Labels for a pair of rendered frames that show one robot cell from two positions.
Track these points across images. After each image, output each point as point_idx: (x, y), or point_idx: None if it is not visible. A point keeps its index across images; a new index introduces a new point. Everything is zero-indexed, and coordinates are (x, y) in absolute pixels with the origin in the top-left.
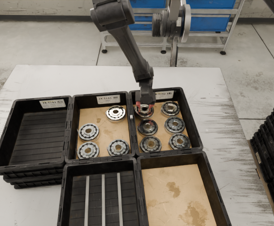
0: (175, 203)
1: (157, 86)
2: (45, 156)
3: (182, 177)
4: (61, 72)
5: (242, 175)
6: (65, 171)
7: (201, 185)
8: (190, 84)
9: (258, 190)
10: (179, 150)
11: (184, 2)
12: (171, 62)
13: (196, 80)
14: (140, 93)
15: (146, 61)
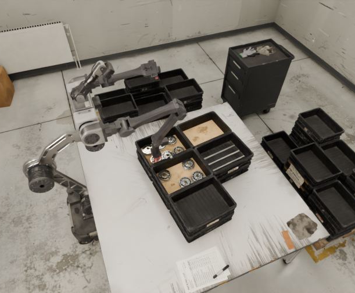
0: (201, 136)
1: (113, 175)
2: (211, 199)
3: (188, 136)
4: (117, 263)
5: None
6: (217, 171)
7: (188, 130)
8: (103, 156)
9: None
10: (181, 133)
11: (74, 131)
12: (63, 184)
13: (97, 153)
14: (157, 152)
15: (153, 134)
